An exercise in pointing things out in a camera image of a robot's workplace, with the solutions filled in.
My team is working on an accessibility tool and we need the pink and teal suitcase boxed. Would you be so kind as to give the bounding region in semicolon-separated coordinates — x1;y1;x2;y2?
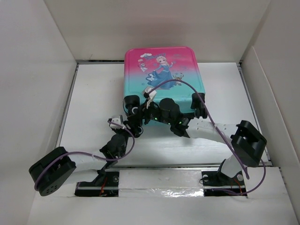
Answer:
123;46;207;119

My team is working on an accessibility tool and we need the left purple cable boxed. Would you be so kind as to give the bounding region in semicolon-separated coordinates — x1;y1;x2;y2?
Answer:
34;119;136;192

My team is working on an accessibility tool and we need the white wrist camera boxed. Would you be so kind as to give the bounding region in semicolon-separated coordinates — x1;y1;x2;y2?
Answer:
142;86;157;108
108;115;124;129

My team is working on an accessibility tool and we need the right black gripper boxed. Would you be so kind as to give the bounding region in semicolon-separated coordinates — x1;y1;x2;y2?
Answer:
127;99;173;128

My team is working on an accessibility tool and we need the purple cable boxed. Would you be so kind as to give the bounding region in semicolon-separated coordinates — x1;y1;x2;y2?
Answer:
144;79;267;195
34;119;136;192

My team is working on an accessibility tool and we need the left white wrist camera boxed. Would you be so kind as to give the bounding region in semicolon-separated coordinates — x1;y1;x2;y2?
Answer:
108;115;124;129

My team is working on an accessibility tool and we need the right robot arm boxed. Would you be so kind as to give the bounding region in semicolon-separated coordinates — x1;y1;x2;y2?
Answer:
130;98;267;184

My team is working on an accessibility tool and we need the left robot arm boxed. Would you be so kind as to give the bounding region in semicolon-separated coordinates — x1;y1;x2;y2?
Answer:
29;116;143;196

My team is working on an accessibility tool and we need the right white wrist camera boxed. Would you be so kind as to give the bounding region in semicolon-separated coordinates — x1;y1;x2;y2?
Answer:
142;86;157;108

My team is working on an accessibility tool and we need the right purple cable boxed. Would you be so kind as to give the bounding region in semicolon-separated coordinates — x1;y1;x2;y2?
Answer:
144;79;267;195

